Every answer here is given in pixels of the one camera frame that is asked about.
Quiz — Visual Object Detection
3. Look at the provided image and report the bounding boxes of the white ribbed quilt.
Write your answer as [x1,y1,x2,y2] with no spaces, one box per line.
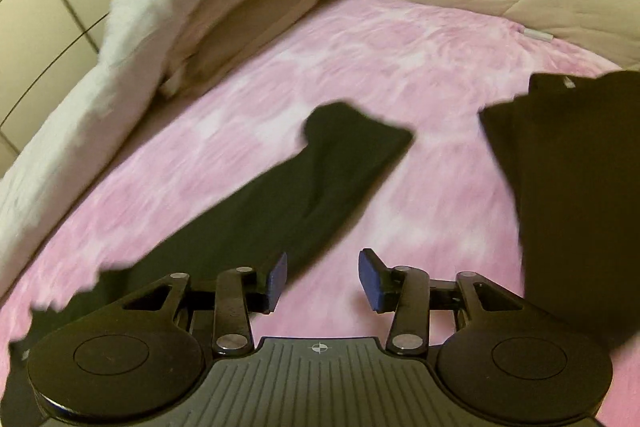
[0,0,321,295]

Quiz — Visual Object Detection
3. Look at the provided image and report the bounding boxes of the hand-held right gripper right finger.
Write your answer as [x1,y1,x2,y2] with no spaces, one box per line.
[358,248,526,356]

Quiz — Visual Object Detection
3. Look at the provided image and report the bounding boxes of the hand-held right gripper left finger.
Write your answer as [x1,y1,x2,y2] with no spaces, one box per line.
[120,252,289,356]

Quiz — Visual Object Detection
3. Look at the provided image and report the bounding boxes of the tan folded sheets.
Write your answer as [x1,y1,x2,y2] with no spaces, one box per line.
[159,0,357,100]

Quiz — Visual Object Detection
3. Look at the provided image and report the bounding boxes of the black shirt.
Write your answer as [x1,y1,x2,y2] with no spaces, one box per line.
[479,69,640,353]

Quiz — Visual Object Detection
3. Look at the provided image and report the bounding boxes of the pink floral blanket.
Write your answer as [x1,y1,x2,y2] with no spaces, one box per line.
[0,0,640,427]

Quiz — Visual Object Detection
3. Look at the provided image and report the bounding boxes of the black pants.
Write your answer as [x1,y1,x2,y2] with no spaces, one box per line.
[10,102,416,360]

